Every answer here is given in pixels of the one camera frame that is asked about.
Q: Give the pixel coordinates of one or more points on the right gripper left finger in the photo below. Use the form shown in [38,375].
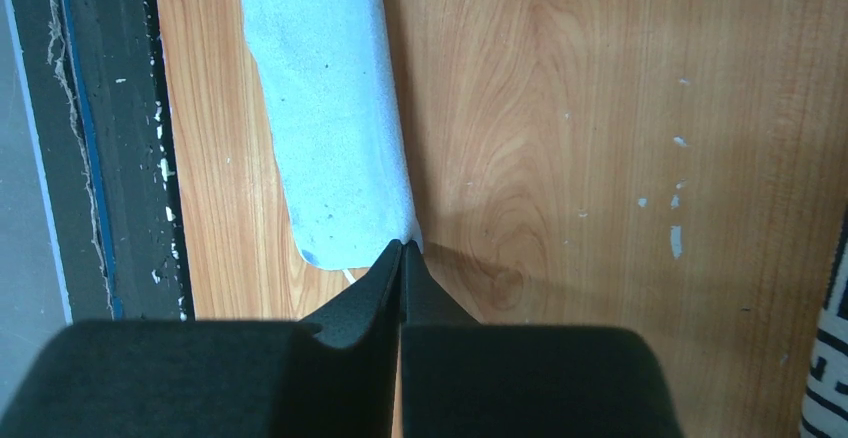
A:
[331,374]

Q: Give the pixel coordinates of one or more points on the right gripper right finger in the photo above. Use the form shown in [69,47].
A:
[462,378]

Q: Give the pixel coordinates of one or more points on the blue cleaning cloth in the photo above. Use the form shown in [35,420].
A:
[329,91]

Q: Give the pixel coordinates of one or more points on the striped printed glasses pouch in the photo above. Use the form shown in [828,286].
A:
[824,404]

